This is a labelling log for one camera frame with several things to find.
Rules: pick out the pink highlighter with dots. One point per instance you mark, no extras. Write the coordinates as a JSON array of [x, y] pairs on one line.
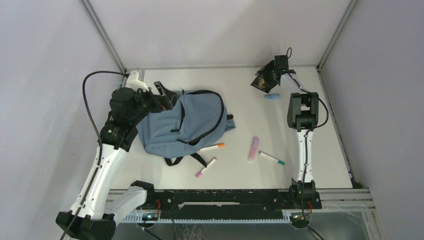
[[253, 149]]

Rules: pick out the green-capped white marker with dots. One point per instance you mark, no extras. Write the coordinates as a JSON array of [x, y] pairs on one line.
[[271, 158]]

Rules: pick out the blue-grey backpack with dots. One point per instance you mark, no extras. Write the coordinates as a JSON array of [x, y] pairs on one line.
[[198, 120]]

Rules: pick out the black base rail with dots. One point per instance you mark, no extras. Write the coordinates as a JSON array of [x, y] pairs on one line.
[[226, 203]]

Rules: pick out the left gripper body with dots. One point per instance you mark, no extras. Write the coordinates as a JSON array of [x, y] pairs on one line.
[[145, 102]]

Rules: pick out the light blue highlighter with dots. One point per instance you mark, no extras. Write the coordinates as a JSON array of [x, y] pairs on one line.
[[272, 96]]

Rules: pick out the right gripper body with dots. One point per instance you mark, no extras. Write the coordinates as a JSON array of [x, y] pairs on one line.
[[275, 69]]

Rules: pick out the orange-capped white marker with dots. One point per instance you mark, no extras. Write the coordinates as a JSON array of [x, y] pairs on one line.
[[211, 147]]

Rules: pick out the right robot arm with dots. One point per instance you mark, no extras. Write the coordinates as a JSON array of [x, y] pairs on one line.
[[306, 112]]

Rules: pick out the pink-capped white marker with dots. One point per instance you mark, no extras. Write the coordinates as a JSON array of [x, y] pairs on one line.
[[200, 173]]

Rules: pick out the black card with gold emblem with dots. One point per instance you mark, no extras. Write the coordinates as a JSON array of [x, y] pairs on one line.
[[263, 84]]

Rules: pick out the white cable duct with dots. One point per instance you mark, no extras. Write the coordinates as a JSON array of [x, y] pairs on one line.
[[152, 218]]

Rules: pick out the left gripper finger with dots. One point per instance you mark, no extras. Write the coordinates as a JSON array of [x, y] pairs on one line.
[[166, 94], [161, 102]]

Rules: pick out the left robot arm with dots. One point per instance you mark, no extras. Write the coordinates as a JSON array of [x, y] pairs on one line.
[[91, 217]]

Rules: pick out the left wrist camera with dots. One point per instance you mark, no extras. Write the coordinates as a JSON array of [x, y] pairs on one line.
[[135, 82]]

